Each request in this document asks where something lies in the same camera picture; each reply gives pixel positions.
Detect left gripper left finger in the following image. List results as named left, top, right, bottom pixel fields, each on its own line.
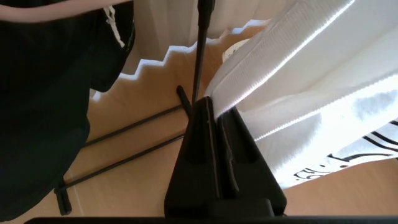
left=164, top=95, right=221, bottom=218

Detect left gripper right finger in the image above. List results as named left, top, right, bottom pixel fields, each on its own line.
left=216, top=106, right=287, bottom=217

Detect pink clothes hanger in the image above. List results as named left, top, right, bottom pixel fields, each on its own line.
left=0, top=0, right=133, bottom=24

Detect beige curtain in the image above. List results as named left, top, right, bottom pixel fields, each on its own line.
left=121, top=0, right=296, bottom=75

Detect black clothes rack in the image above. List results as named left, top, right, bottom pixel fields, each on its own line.
left=54, top=0, right=216, bottom=216

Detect white garment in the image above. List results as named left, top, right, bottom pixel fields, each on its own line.
left=205, top=0, right=398, bottom=190

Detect white laundry basket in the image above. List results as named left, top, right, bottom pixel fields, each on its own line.
left=221, top=39, right=249, bottom=62

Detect black shorts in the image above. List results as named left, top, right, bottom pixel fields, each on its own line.
left=0, top=0, right=136, bottom=222

